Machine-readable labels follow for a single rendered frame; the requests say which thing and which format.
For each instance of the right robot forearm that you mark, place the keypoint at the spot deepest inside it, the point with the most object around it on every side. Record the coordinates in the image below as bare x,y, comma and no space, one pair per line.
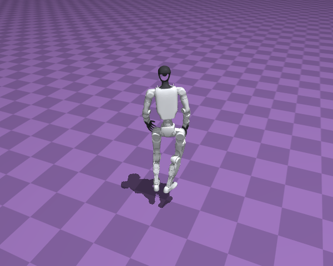
186,119

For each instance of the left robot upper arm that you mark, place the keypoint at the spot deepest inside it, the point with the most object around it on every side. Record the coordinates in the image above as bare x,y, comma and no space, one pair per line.
147,102

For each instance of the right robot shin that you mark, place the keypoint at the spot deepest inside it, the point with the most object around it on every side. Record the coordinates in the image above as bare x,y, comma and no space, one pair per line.
173,169

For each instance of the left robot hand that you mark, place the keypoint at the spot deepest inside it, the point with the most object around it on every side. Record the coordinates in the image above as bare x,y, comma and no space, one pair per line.
150,125

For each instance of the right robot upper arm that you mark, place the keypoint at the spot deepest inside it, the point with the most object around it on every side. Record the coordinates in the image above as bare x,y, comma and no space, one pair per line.
184,100

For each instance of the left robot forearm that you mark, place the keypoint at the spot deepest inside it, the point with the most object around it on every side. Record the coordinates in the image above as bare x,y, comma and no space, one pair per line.
146,118

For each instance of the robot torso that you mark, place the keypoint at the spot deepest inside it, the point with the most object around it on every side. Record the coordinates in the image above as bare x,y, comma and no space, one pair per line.
167,107

